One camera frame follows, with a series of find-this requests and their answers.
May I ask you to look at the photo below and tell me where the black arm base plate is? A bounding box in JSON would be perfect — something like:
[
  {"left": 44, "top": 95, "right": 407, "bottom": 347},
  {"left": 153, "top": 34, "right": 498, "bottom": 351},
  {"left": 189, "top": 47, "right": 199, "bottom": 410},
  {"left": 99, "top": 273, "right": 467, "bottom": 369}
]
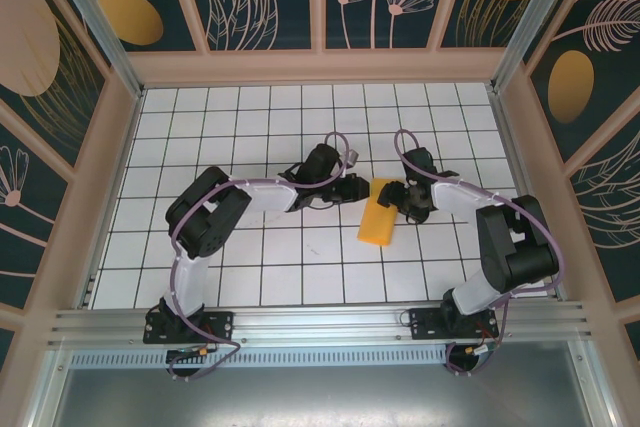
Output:
[
  {"left": 143, "top": 310, "right": 235, "bottom": 344},
  {"left": 408, "top": 306, "right": 499, "bottom": 341}
]

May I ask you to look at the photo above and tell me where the slotted metal cable duct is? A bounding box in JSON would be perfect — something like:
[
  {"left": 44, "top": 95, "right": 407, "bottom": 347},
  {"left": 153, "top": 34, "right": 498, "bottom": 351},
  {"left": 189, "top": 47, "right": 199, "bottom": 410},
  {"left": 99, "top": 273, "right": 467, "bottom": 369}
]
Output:
[{"left": 69, "top": 350, "right": 451, "bottom": 368}]

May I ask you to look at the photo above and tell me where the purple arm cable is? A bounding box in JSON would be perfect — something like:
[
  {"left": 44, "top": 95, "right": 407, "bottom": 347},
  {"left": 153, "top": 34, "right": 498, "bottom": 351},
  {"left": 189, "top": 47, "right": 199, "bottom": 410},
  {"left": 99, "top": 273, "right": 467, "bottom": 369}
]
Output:
[
  {"left": 167, "top": 130, "right": 360, "bottom": 383},
  {"left": 394, "top": 129, "right": 566, "bottom": 379}
]

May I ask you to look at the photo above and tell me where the aluminium table side rail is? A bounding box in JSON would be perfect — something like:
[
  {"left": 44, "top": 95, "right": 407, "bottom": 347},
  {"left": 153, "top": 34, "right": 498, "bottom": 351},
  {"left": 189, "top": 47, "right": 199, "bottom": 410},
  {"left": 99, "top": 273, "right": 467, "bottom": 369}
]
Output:
[{"left": 487, "top": 84, "right": 569, "bottom": 301}]

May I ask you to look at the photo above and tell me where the grey metal sheet panel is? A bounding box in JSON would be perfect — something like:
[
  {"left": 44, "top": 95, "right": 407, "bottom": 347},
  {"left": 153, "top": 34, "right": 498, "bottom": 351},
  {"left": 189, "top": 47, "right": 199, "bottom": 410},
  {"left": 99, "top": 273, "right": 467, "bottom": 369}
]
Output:
[{"left": 29, "top": 341, "right": 621, "bottom": 427}]

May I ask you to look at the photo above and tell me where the aluminium mounting rail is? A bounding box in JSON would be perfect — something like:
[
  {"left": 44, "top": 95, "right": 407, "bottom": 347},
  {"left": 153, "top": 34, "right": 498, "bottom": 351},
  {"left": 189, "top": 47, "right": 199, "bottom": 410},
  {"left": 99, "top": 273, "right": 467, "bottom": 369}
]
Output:
[{"left": 47, "top": 300, "right": 596, "bottom": 348}]

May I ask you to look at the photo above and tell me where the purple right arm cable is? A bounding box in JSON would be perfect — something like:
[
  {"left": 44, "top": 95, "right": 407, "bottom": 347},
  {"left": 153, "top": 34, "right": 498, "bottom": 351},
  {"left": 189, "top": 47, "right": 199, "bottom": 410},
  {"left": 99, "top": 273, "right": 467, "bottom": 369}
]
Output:
[{"left": 394, "top": 129, "right": 566, "bottom": 379}]

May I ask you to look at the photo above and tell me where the yellow cloth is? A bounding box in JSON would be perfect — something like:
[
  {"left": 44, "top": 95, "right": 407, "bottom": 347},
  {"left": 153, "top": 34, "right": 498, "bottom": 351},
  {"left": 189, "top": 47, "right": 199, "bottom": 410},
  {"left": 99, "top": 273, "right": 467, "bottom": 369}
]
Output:
[{"left": 356, "top": 176, "right": 401, "bottom": 248}]

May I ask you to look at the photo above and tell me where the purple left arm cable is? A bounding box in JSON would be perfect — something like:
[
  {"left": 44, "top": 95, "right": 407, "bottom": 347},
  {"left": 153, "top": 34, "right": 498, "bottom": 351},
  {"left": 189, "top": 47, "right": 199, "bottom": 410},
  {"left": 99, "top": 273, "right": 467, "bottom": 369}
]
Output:
[{"left": 167, "top": 130, "right": 360, "bottom": 383}]

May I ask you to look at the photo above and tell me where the aluminium corner post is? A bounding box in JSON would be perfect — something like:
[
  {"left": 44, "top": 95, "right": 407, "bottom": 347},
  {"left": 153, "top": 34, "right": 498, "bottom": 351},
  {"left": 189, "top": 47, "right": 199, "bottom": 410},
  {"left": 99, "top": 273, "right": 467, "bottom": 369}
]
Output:
[
  {"left": 42, "top": 0, "right": 146, "bottom": 101},
  {"left": 489, "top": 0, "right": 586, "bottom": 93}
]

